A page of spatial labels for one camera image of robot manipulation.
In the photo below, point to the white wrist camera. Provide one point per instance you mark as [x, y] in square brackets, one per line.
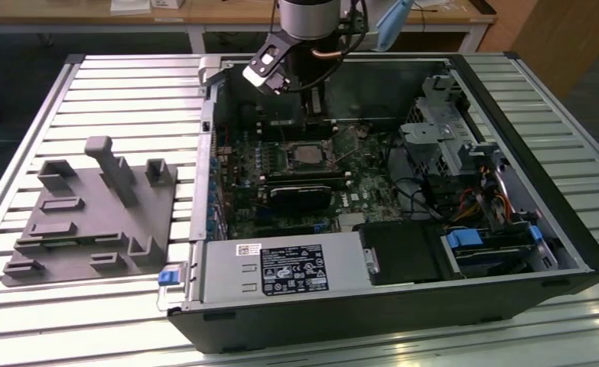
[269, 69]

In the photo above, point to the grey parts rack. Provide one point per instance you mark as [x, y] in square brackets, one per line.
[95, 221]

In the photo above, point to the silver square CPU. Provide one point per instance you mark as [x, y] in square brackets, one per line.
[309, 153]

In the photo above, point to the black RAM slot bank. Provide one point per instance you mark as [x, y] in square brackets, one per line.
[283, 130]

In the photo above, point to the black CPU socket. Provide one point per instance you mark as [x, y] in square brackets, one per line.
[307, 156]

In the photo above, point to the wooden desk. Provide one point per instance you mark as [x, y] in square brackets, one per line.
[126, 17]

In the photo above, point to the black plastic shroud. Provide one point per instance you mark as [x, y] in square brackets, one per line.
[406, 252]

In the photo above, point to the blue drive tab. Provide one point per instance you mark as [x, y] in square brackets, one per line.
[536, 235]

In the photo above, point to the blue disk carrier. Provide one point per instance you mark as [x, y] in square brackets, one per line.
[464, 240]

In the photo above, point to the green motherboard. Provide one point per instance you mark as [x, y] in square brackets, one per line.
[370, 191]

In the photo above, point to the grey case corner bracket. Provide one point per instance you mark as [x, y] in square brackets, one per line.
[210, 69]

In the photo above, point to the black graphics card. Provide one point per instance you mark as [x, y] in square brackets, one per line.
[299, 195]

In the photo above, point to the black open PC case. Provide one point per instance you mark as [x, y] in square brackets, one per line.
[381, 325]

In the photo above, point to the blue case latch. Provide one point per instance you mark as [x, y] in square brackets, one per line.
[170, 277]

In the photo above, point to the metal disk bay cage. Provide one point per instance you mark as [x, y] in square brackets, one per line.
[432, 141]

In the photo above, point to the silver power supply unit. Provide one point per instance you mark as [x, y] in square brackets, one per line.
[283, 267]

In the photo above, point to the small silver heatsink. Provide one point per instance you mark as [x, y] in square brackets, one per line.
[353, 221]

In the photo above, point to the wooden cabinet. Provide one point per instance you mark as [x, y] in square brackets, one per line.
[565, 38]

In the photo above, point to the small white box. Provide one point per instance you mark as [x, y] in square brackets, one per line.
[167, 3]

